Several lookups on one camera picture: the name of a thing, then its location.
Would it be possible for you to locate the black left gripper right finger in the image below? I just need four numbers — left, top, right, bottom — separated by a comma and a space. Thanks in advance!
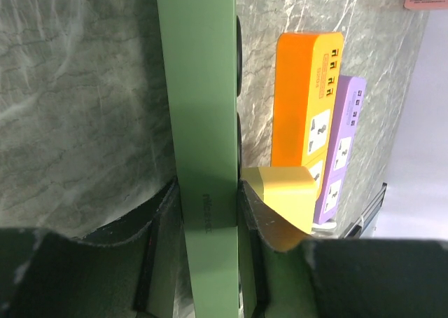
237, 181, 447, 317

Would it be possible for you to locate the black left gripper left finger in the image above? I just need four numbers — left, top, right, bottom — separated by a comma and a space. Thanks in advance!
1, 181, 181, 317

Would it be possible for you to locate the green power strip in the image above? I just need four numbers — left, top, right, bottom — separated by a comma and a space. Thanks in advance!
157, 0, 239, 317

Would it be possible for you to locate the yellow plug lower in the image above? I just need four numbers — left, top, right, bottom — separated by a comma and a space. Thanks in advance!
241, 166, 318, 234

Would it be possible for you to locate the purple power strip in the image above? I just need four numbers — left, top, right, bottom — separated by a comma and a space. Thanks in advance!
314, 75, 367, 225

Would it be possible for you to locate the orange power strip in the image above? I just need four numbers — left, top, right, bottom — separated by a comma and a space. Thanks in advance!
271, 32, 344, 185

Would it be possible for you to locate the white coiled cable purple strip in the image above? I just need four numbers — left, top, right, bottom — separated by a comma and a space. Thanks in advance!
311, 219, 337, 235

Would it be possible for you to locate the aluminium rail frame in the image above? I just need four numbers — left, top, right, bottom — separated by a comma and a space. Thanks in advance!
340, 183, 388, 238

